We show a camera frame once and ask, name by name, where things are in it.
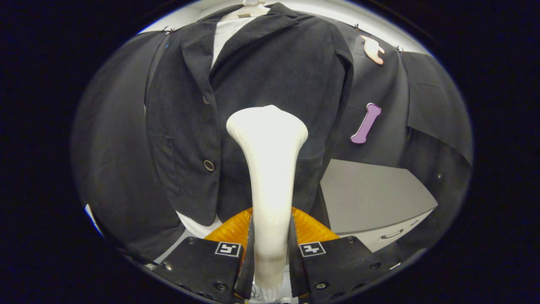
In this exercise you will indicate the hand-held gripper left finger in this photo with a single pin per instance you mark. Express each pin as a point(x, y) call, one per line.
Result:
point(249, 270)

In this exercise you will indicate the white shirt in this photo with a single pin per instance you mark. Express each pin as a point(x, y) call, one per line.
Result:
point(228, 36)

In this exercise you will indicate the grey cabinet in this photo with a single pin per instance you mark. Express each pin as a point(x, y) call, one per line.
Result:
point(371, 194)

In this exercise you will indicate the black backdrop cloth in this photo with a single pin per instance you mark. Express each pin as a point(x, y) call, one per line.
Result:
point(114, 147)

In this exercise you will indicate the white garment steamer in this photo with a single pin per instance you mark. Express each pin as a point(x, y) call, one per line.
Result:
point(270, 169)

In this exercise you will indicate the white clothes hanger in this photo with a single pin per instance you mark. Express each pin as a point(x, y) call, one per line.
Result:
point(249, 12)

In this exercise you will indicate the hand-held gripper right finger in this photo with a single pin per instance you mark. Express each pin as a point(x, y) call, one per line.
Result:
point(295, 270)

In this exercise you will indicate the black suit jacket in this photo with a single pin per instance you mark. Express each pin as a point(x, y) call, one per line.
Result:
point(270, 63)

